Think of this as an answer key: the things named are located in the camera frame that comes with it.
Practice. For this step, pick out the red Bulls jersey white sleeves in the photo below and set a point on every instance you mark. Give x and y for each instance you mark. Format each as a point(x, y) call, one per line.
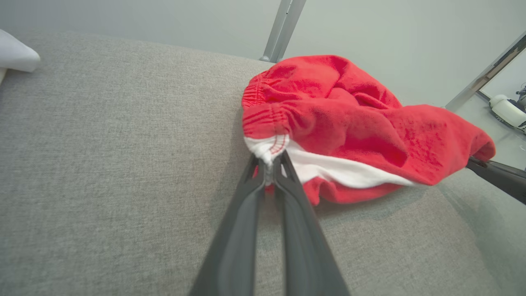
point(14, 55)

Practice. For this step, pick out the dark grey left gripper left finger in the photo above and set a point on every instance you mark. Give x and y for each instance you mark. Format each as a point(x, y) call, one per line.
point(238, 238)

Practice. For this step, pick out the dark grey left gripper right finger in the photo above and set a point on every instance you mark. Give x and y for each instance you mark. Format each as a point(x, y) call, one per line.
point(304, 246)

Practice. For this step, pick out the metal glass wall frame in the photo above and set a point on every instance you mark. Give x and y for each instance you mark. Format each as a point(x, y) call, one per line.
point(485, 76)

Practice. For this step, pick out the red shorts with white stripe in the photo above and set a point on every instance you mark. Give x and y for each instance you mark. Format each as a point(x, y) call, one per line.
point(349, 123)

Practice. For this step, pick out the white rounded machine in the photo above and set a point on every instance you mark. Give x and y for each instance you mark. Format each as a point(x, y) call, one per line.
point(507, 111)

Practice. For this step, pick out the grey fabric sofa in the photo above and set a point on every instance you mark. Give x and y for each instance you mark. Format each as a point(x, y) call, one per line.
point(123, 185)

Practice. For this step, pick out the grey metal partition post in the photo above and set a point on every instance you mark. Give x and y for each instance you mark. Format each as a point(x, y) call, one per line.
point(283, 28)

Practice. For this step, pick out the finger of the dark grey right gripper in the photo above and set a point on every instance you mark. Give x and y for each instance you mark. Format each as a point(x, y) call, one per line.
point(505, 181)

